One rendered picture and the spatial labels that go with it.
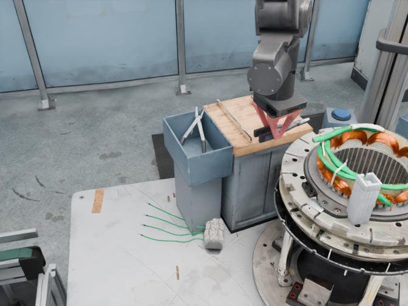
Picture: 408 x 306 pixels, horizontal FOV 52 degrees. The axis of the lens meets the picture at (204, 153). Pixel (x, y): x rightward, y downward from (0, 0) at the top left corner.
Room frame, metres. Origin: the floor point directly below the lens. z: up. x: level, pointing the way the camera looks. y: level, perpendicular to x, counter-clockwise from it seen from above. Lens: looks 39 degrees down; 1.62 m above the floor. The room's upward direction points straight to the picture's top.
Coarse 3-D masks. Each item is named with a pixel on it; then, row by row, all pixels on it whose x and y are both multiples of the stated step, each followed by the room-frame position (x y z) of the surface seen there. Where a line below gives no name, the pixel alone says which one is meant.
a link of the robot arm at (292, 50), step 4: (292, 40) 0.66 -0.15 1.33; (296, 40) 0.67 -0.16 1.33; (292, 44) 0.65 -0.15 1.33; (296, 44) 0.65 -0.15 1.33; (288, 48) 0.63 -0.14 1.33; (292, 48) 0.64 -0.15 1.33; (296, 48) 0.65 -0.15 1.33; (288, 52) 0.64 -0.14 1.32; (292, 52) 0.64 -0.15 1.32; (296, 52) 0.65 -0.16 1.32; (292, 56) 0.64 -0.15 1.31; (296, 56) 0.65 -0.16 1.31; (292, 60) 0.64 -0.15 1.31; (296, 60) 0.65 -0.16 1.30; (292, 64) 0.65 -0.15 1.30; (296, 64) 0.66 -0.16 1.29; (292, 68) 0.65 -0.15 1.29
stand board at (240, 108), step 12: (252, 96) 0.93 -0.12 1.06; (204, 108) 0.87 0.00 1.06; (216, 108) 0.87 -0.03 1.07; (228, 108) 0.87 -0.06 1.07; (240, 108) 0.87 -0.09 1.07; (252, 108) 0.87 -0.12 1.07; (216, 120) 0.82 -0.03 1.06; (228, 120) 0.82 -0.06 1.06; (240, 120) 0.82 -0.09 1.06; (252, 120) 0.82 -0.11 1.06; (228, 132) 0.77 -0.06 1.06; (252, 132) 0.77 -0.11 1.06; (288, 132) 0.77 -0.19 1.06; (300, 132) 0.77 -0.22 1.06; (240, 144) 0.72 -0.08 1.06; (252, 144) 0.72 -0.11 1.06; (264, 144) 0.73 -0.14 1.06; (276, 144) 0.75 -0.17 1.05
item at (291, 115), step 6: (258, 96) 0.67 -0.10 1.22; (258, 102) 0.67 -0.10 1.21; (264, 102) 0.65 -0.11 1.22; (264, 108) 0.65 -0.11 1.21; (270, 108) 0.65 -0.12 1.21; (270, 114) 0.63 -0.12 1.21; (288, 114) 0.64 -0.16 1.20; (294, 114) 0.65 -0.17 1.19; (270, 120) 0.63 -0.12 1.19; (276, 120) 0.63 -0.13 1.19; (288, 120) 0.66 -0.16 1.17; (270, 126) 0.65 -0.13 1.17; (276, 126) 0.64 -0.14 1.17; (282, 126) 0.66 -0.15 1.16; (276, 132) 0.65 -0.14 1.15; (282, 132) 0.66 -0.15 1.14; (276, 138) 0.66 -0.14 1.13
